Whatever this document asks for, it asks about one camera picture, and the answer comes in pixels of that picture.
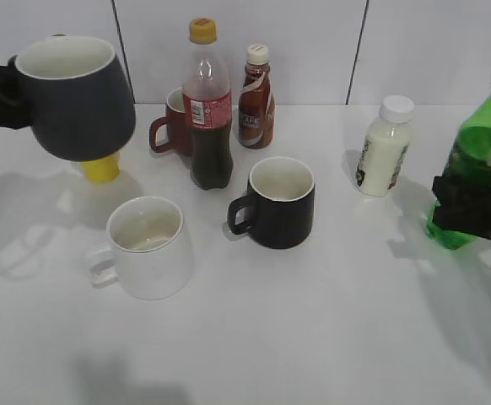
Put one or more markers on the dark gray ceramic mug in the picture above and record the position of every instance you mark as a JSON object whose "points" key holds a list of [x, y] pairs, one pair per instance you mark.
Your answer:
{"points": [[81, 105]]}

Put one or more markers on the brown coffee drink bottle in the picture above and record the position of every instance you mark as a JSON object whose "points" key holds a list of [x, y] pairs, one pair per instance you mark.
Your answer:
{"points": [[256, 103]]}

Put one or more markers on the white milk bottle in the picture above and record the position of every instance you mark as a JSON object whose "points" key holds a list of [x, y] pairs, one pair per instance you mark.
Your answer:
{"points": [[385, 145]]}

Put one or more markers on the white ceramic mug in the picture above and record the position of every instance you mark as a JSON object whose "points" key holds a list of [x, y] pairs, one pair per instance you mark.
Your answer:
{"points": [[147, 250]]}

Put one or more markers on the cola bottle yellow cap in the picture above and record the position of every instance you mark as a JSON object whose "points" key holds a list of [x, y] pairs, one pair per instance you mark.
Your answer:
{"points": [[207, 98]]}

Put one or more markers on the yellow paper cup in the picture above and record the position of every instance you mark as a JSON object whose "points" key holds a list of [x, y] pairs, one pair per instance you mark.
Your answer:
{"points": [[101, 170]]}

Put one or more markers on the red ceramic mug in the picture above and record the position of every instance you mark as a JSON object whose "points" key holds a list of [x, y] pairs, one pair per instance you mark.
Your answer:
{"points": [[174, 121]]}

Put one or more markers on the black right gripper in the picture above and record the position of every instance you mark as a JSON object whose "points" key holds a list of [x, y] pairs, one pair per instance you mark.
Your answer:
{"points": [[463, 207]]}

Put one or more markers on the green sprite bottle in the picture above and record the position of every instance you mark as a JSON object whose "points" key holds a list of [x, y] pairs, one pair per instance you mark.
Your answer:
{"points": [[468, 162]]}

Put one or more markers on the black ceramic mug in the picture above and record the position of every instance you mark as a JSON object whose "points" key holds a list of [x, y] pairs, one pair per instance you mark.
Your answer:
{"points": [[277, 210]]}

